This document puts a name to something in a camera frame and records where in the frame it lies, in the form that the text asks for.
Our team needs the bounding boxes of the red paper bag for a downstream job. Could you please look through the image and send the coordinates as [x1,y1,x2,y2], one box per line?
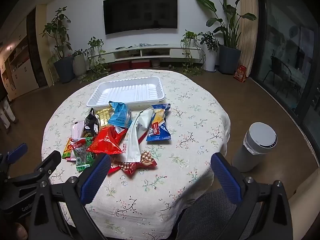
[234,65,247,82]

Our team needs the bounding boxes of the red snack bag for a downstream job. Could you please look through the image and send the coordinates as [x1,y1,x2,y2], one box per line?
[87,125,129,155]

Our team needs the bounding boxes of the red brown chocolate packet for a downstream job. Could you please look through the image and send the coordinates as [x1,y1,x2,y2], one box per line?
[108,151,157,175]

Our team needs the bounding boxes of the black snack packet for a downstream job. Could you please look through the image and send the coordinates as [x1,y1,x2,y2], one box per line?
[82,108,100,138]

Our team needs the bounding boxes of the grey chair cushion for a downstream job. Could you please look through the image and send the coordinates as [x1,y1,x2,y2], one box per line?
[176,189,262,240]

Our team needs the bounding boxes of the trailing vine plant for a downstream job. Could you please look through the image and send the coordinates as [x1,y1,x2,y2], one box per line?
[80,37,110,82]
[170,29,204,77]

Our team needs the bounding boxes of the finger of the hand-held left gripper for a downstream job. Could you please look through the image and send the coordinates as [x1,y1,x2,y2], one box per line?
[0,143,28,179]
[15,151,62,183]

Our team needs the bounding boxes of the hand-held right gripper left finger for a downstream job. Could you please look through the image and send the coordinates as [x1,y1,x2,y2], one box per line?
[29,152,112,240]

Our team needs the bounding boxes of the blue roll cake packet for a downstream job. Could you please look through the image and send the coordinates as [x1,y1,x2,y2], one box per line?
[146,104,172,142]

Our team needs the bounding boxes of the dark grey square planter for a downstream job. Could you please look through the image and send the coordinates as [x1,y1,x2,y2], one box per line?
[218,45,242,75]

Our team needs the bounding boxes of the large broad-leaf plant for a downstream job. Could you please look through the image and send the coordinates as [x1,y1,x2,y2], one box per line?
[195,0,257,49]

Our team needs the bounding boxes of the orange yellow snack packet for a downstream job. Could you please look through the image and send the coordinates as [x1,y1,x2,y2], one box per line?
[62,139,73,159]

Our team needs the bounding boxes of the white ribbed plant pot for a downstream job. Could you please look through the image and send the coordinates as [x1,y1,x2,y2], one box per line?
[72,54,87,78]

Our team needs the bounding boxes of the green candy packet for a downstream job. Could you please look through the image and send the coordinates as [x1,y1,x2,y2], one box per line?
[75,137,97,172]

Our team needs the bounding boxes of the glass sliding door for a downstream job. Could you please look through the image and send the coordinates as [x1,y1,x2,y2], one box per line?
[251,0,320,155]

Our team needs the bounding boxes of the long white snack packet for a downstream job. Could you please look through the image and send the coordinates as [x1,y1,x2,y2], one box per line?
[122,106,153,163]

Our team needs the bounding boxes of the black metal chair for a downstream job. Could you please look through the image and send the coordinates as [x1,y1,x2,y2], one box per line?
[264,55,302,98]

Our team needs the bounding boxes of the gold snack packet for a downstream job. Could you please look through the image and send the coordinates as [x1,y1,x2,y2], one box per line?
[96,105,112,127]

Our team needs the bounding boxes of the tall leafy houseplant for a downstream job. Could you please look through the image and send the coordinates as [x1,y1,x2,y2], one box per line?
[40,6,73,60]

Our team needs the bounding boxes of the pale pink snack packet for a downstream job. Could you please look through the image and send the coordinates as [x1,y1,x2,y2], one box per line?
[71,120,87,139]

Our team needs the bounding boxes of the small bushy houseplant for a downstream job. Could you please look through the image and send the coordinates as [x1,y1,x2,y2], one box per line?
[199,31,220,53]

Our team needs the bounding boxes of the light blue snack packet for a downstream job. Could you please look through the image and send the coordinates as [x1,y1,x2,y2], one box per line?
[107,101,133,128]

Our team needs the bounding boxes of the white television cabinet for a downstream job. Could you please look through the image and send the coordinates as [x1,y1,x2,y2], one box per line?
[100,45,203,64]

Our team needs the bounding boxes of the beige curtain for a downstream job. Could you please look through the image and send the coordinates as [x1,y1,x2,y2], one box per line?
[237,0,259,73]

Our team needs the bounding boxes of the white round trash can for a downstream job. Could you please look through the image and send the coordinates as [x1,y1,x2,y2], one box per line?
[231,122,278,172]

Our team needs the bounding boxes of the tall white plant pot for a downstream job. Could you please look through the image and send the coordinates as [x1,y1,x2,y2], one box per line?
[204,46,218,72]

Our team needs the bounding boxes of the white plastic tray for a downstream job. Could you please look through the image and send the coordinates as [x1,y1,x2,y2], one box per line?
[86,76,167,108]

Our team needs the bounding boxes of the white wall cabinets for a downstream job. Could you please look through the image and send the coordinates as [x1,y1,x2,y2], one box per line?
[0,34,40,100]

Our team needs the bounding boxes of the red storage box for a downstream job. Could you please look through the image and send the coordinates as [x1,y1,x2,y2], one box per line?
[131,60,150,69]
[112,61,130,71]

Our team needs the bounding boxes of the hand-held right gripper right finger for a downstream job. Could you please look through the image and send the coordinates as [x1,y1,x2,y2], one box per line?
[211,152,293,240]

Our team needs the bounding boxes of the dark grey round planter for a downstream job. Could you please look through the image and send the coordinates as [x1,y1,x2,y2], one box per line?
[53,56,75,83]

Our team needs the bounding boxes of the wall television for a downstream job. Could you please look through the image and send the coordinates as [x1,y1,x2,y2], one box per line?
[103,0,178,35]

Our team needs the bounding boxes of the person's left hand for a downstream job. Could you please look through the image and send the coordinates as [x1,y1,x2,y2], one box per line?
[14,222,28,240]

